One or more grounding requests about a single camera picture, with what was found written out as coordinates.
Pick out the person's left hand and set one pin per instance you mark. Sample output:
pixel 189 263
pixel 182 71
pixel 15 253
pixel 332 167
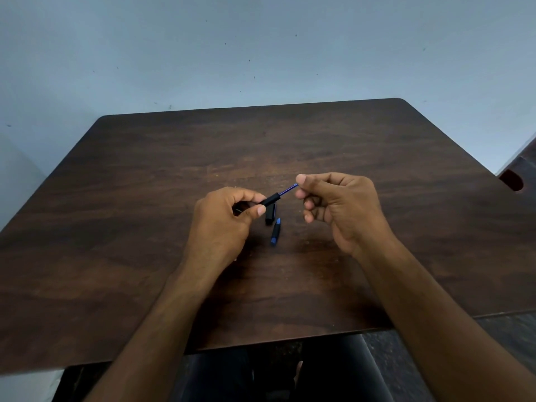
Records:
pixel 215 230

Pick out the person's right hand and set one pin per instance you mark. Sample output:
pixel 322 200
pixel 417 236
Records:
pixel 351 213

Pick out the person's left thumb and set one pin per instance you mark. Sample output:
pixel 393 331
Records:
pixel 253 214

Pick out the person's right thumb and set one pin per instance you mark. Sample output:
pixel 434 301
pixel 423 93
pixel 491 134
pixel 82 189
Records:
pixel 312 186

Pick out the black pen barrel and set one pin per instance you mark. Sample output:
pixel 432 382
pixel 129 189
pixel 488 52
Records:
pixel 270 200

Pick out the thin blue pen refill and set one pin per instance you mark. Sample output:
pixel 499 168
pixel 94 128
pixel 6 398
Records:
pixel 289 190

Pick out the person's left forearm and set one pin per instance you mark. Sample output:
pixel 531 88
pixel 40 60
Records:
pixel 155 339

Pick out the person's right forearm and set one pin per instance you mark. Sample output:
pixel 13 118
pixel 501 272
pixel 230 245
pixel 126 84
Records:
pixel 439 322

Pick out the black pen cap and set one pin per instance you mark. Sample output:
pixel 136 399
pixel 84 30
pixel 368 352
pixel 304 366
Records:
pixel 270 214

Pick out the blue pen tip piece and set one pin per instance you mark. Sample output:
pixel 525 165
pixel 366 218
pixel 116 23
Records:
pixel 275 232

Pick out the person's dark trousers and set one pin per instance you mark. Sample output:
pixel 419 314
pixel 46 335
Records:
pixel 335 372

